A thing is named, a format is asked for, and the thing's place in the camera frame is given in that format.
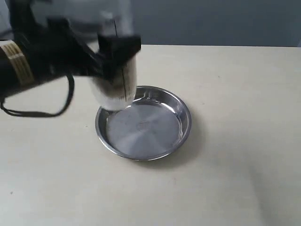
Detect clear plastic shaker bottle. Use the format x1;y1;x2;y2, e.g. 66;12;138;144
90;12;141;111

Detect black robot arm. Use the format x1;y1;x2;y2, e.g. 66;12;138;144
0;0;141;97

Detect round stainless steel tray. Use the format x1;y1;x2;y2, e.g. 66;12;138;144
95;86;192;161

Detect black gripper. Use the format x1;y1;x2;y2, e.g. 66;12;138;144
35;17;142;79

